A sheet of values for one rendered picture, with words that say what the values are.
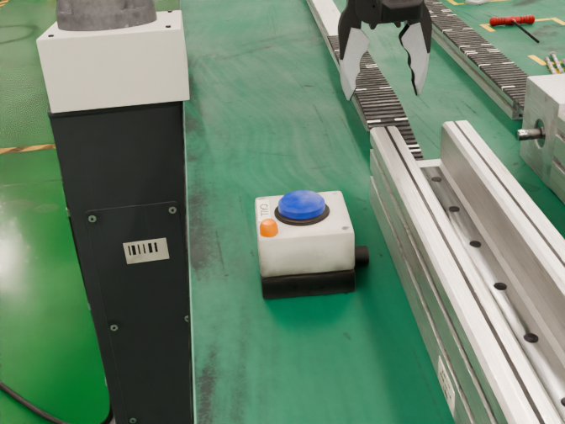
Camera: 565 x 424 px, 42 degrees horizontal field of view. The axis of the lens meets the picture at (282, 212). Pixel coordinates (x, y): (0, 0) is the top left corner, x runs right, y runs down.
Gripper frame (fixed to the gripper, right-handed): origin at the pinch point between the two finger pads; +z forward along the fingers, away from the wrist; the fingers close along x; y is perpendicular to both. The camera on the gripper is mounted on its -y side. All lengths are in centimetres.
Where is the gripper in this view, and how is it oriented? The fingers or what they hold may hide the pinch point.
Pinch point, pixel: (384, 91)
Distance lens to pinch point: 93.3
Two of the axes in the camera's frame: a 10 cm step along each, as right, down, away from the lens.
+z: 0.6, 8.8, 4.7
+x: -10.0, 0.8, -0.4
